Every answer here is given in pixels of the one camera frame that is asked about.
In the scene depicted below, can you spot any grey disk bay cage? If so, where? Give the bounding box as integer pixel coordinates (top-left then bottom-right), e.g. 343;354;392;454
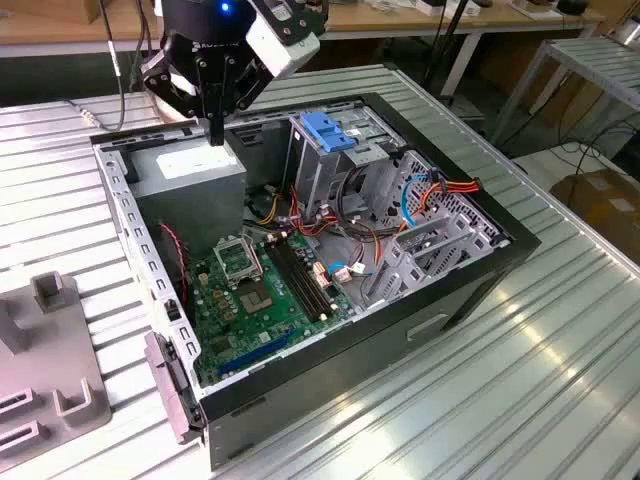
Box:
359;149;514;309

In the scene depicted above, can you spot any large cardboard box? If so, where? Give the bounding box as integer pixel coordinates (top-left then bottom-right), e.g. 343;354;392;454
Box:
549;167;640;241

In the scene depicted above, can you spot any grey plastic case panel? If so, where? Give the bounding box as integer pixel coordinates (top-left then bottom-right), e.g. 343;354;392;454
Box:
143;330;206;446

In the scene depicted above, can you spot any metal socket cover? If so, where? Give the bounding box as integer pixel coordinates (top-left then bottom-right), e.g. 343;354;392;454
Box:
213;234;264;289

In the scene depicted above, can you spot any red twisted fan wire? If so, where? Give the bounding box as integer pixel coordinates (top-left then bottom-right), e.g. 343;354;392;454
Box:
158;223;190;309

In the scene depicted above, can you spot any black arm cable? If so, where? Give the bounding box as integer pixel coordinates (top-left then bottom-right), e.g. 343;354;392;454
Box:
130;0;152;94

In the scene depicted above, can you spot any multicolour wire bundle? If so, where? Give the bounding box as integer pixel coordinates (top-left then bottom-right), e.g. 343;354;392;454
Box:
247;182;401;274

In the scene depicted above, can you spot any grey cable with metal plug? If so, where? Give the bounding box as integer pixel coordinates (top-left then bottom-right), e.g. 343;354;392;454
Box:
64;0;126;134

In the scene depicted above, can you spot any grey optical drive cage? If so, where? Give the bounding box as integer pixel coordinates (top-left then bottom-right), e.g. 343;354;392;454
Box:
287;107;406;221

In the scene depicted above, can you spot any short blue wire white plug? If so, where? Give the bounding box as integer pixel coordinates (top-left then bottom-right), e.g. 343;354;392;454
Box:
327;259;374;285

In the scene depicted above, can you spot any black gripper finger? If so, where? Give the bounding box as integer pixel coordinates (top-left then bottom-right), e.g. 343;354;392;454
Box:
141;37;219;147
216;52;274;147

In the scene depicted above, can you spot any grey power supply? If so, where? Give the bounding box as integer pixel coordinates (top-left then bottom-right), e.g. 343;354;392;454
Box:
127;134;249;261

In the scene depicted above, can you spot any light blue data wire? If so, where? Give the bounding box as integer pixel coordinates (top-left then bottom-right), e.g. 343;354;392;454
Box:
401;173;432;232

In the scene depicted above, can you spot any wooden desk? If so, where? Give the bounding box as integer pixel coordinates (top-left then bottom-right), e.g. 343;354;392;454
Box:
0;0;606;96

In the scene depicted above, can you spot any black case fan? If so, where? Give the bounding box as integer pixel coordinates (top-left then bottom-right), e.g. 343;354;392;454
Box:
157;222;195;321

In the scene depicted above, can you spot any black RAM slot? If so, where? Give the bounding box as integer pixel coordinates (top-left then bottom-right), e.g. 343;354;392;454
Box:
272;239;324;320
284;235;336;315
266;241;317;322
278;237;330;317

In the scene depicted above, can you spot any orange red power wire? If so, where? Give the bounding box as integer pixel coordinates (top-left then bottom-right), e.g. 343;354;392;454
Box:
397;169;482;236

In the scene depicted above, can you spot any metal slat side table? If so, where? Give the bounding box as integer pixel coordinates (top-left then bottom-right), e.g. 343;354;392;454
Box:
492;37;640;146

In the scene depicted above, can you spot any blue expansion slot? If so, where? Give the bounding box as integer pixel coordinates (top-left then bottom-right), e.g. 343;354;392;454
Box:
217;327;296;376

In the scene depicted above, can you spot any CPU socket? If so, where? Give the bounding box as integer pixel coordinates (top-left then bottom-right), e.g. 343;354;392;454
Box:
237;282;276;316

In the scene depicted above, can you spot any small brown cardboard box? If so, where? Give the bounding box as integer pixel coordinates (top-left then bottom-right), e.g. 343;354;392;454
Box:
82;0;121;25

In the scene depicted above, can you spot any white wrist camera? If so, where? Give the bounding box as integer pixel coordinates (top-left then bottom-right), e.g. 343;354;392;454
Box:
244;0;326;81

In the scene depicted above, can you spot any black PC case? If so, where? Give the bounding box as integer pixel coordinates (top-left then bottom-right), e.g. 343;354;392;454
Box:
89;92;544;471

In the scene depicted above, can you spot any grey parts rack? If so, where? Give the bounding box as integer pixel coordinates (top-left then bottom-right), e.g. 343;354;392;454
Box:
0;272;112;459

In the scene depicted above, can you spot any green motherboard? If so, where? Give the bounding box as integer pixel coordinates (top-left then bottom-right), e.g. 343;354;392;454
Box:
189;227;359;389

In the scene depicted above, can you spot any blue plastic drive latch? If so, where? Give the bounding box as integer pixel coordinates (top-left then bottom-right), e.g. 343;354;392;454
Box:
301;112;357;154

